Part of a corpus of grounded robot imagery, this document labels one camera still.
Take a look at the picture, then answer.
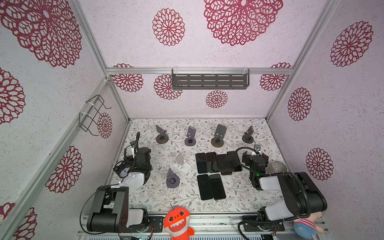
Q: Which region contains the phone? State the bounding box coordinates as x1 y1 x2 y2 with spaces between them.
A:
197 174 214 201
217 154 233 176
206 152 220 173
227 151 243 172
209 174 226 200
196 153 208 174

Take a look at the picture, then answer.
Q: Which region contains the black stand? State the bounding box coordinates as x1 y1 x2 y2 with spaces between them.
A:
242 126 254 144

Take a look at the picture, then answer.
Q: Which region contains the wooden round stand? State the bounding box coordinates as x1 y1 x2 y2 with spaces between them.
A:
211 124 227 148
156 125 169 144

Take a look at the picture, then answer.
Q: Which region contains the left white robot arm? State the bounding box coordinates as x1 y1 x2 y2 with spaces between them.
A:
80 132 153 235

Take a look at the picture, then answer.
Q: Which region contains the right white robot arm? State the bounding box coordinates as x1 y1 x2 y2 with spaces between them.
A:
235 147 328 224

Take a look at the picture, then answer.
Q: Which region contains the grey round stand front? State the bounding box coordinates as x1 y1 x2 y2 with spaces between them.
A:
166 168 180 189

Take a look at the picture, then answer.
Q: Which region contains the grey round stand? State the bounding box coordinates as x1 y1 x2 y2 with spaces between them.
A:
185 126 196 147
166 168 180 189

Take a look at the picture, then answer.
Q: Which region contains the white phone stand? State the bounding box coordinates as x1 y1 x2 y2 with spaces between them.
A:
174 152 191 174

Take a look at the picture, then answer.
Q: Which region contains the grey round stand back left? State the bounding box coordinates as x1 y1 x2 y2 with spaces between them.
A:
185 126 196 147

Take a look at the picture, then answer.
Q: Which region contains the small black alarm clock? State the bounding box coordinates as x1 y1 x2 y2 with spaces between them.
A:
113 163 130 179

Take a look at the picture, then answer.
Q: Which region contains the silver ribbed bowl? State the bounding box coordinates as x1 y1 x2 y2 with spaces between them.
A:
266 161 288 175

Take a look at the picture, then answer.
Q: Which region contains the red shark plush toy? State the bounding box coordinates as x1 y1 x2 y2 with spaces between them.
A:
163 207 195 240

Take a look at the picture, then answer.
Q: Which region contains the boy doll plush toy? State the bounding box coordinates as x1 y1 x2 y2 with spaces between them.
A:
294 212 324 240

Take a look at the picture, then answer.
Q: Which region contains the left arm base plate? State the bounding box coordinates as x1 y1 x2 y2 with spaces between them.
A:
122 216 164 234

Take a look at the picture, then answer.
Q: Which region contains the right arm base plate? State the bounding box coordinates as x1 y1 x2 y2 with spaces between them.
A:
242 215 285 232

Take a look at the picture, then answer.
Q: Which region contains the black wire wall rack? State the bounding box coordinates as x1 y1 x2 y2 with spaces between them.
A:
78 95 113 139

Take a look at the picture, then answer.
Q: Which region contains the grey wall shelf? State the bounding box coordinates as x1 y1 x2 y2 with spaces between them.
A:
171 69 250 90

